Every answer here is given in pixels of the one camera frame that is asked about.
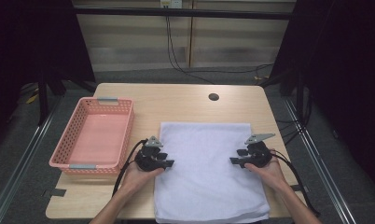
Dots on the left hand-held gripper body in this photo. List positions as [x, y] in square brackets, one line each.
[148, 160]

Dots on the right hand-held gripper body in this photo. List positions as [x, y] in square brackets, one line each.
[258, 155]

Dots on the person's left hand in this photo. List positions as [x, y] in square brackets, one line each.
[139, 179]

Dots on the person's right hand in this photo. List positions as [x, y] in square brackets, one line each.
[269, 175]

